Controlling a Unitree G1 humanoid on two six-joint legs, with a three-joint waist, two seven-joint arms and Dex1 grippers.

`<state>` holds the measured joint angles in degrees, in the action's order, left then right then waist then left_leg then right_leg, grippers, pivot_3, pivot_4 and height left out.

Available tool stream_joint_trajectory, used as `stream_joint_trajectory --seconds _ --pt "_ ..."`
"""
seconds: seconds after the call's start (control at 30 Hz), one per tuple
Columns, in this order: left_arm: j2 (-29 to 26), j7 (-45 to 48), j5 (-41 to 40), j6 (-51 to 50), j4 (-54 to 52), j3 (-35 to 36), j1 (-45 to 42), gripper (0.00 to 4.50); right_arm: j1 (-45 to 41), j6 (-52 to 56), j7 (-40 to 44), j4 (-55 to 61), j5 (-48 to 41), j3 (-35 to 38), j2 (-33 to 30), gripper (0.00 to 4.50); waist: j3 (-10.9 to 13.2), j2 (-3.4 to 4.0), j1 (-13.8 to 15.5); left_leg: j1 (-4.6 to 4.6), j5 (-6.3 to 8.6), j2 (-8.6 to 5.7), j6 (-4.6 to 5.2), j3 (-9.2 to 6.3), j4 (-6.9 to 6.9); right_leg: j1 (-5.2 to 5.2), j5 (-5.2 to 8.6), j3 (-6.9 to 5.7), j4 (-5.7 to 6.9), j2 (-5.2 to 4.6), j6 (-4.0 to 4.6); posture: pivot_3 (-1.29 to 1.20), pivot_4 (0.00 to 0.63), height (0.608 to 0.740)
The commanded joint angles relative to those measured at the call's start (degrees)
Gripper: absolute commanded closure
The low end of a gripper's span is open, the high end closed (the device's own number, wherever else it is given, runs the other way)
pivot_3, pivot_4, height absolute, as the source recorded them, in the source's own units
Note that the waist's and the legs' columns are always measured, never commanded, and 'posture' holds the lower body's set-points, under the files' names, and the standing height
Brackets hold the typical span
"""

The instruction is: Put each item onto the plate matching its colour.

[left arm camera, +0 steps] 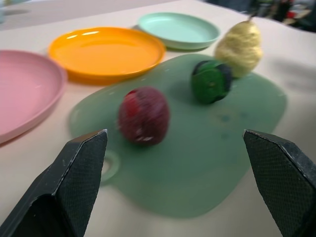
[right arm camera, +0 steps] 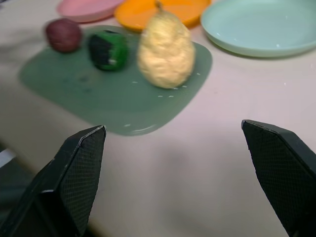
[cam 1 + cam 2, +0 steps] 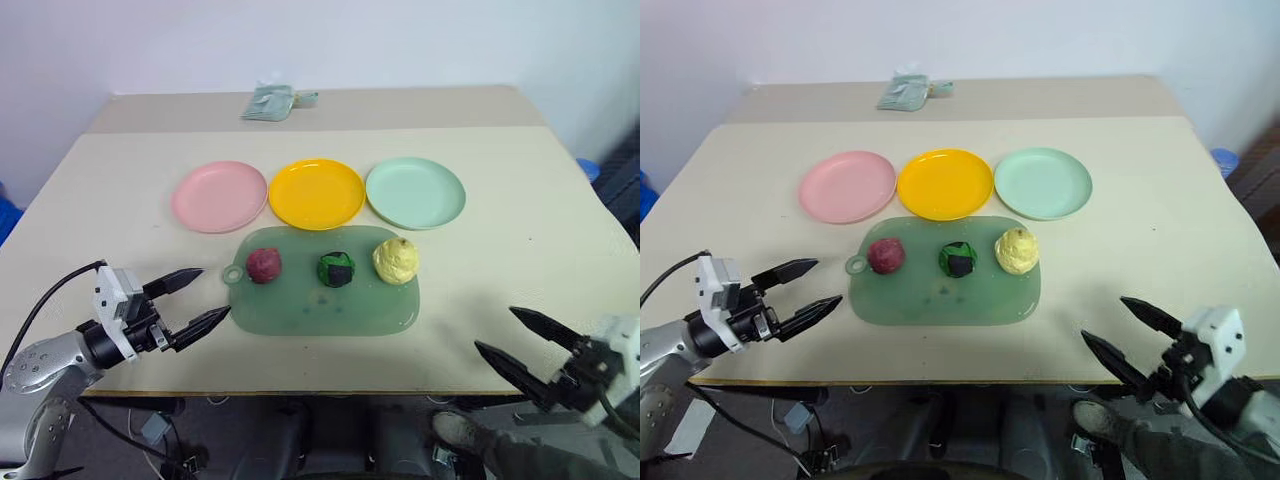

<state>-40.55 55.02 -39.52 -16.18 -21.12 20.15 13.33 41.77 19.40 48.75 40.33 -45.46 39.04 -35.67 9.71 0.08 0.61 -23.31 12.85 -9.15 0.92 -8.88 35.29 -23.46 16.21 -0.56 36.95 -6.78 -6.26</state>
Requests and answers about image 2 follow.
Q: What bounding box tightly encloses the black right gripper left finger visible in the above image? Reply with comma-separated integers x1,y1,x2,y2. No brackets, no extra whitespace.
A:
0,125,107,237

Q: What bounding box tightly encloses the dark red round fruit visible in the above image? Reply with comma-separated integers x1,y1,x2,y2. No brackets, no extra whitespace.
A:
45,18,83,53

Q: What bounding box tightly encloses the pink plate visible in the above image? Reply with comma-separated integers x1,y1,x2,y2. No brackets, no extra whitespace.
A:
56,0,127,23

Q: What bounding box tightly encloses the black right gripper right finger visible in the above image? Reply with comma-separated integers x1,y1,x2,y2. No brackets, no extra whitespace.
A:
241,119,316,237

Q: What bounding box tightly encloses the green cutting mat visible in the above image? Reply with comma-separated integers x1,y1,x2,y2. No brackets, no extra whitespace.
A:
19,25,213,137

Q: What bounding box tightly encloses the orange plate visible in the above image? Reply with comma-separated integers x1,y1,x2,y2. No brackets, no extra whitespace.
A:
114,0,212,33

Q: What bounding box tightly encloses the yellow pear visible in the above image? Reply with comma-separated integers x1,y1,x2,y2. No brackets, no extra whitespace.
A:
136,0,197,89

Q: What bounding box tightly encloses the light green plate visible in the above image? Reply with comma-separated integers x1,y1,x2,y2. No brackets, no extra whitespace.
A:
200,0,316,58

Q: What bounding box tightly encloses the green and black ball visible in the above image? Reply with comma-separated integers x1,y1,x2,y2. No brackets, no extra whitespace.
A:
88,30,129,72

